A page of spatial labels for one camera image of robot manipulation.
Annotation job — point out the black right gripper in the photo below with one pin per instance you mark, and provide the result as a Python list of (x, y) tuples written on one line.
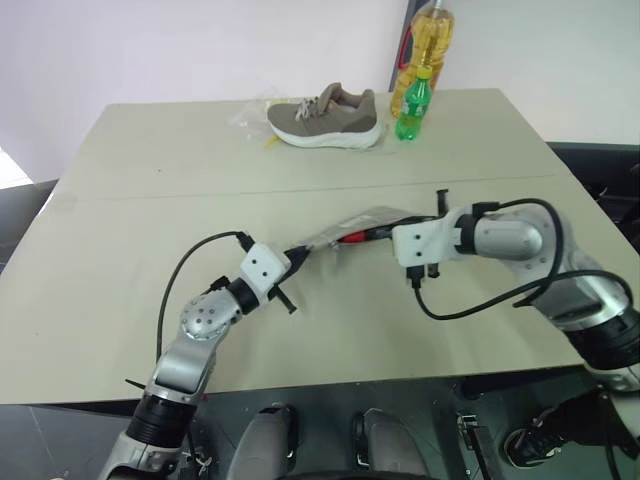
[(389, 234)]

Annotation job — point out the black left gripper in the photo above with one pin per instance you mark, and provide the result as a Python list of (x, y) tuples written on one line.
[(295, 262)]

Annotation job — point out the grey grid pouch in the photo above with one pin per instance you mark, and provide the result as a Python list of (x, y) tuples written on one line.
[(367, 217)]

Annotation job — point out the red marker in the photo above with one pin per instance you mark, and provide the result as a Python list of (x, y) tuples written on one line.
[(354, 238)]

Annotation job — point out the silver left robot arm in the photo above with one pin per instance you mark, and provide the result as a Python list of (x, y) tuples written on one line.
[(192, 367)]

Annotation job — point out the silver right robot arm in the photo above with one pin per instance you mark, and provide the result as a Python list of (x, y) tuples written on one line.
[(505, 240)]

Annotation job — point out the taupe sneaker white sole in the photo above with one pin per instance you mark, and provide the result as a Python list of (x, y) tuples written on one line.
[(320, 120)]

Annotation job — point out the green soda bottle yellow cap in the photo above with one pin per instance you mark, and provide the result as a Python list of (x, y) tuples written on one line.
[(414, 110)]

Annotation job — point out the clear plastic bag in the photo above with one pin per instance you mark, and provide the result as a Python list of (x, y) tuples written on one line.
[(250, 117)]

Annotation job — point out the dark grey rounded shape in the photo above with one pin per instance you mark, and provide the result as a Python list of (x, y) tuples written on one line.
[(390, 445), (265, 440)]

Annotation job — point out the large yellow oil bottle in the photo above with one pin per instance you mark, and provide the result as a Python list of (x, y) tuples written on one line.
[(430, 45)]

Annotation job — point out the dark furniture piece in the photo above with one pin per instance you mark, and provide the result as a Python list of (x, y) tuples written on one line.
[(600, 175)]

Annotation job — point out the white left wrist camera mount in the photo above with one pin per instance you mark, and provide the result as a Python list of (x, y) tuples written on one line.
[(262, 265)]

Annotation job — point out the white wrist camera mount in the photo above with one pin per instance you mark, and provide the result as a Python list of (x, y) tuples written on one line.
[(262, 265), (420, 240)]

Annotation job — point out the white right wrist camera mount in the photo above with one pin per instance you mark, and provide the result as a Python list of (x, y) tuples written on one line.
[(420, 240)]

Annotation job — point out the black metal stand frame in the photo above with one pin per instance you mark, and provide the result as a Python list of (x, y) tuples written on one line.
[(480, 445)]

